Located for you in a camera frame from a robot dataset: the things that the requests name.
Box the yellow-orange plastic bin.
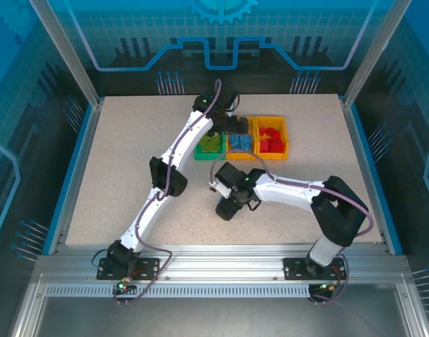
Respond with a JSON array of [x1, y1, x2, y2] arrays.
[[255, 115, 291, 161], [225, 117, 259, 161]]

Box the green plastic bin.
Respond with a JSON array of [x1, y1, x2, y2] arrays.
[[194, 130, 227, 161]]

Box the metal tray panel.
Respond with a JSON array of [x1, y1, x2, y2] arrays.
[[10, 282, 429, 337]]

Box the black connector with LED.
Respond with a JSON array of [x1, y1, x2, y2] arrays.
[[309, 280, 343, 296], [112, 277, 138, 298]]

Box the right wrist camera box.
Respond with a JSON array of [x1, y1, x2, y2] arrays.
[[209, 178, 232, 199]]

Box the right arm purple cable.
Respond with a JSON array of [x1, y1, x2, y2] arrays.
[[209, 150, 374, 306]]

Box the aluminium profile rail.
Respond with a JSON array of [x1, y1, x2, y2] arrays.
[[34, 244, 411, 282]]

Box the slotted grey cable duct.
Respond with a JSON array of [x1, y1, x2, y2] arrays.
[[44, 284, 312, 298]]

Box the blue aluminium side rail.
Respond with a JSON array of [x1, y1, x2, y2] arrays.
[[340, 96, 404, 256], [47, 100, 105, 256]]

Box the aluminium frame post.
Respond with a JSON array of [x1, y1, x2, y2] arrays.
[[342, 0, 414, 108], [28, 0, 105, 108]]

